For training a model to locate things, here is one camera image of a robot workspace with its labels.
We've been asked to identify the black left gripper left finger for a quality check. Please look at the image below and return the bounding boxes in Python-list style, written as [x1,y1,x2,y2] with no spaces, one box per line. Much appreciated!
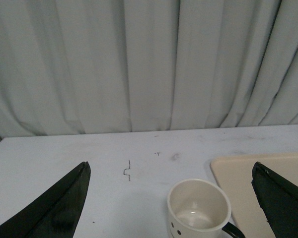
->
[0,162,91,238]

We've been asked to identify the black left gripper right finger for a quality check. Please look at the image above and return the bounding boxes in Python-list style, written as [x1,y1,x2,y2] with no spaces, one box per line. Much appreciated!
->
[251,162,298,238]

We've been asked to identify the cream smiley mug black handle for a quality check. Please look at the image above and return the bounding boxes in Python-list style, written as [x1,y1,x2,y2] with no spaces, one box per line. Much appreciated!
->
[167,178,245,238]

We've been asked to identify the beige square plastic plate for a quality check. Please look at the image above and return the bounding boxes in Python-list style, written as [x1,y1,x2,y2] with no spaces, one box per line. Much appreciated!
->
[211,152,298,238]

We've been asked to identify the grey-white curtain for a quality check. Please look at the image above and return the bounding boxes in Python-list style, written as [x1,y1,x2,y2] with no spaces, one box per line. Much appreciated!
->
[0,0,298,141]

